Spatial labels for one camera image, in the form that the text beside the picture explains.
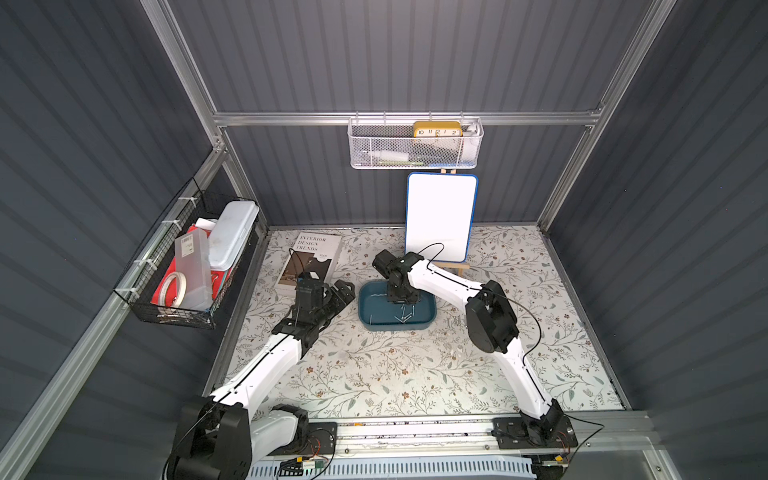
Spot teal plastic storage tray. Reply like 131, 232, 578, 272
358, 280, 437, 332

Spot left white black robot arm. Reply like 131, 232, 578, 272
161, 274, 356, 479

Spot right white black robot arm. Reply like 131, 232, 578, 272
373, 250, 564, 446

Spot interior design trends book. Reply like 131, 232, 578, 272
275, 232, 341, 295

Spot wooden easel stand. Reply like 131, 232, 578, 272
434, 261, 471, 277

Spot white plastic case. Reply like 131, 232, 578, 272
208, 200, 259, 271

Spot white marker pen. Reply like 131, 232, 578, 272
368, 150, 424, 166

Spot translucent plastic container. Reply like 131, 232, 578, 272
174, 229, 213, 311

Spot white tape roll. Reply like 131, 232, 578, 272
158, 271, 187, 308

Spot yellow clock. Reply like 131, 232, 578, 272
413, 120, 464, 138

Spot small green circuit board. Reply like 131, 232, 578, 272
276, 456, 331, 478

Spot white board with blue frame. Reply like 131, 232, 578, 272
405, 172, 478, 263

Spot white wire mesh basket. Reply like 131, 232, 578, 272
347, 117, 485, 170

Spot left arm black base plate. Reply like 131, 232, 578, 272
268, 422, 338, 456

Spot black wire wall basket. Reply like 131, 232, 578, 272
115, 180, 260, 330

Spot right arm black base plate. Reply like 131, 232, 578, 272
490, 415, 578, 451

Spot aluminium front rail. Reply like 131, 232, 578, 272
326, 411, 655, 461

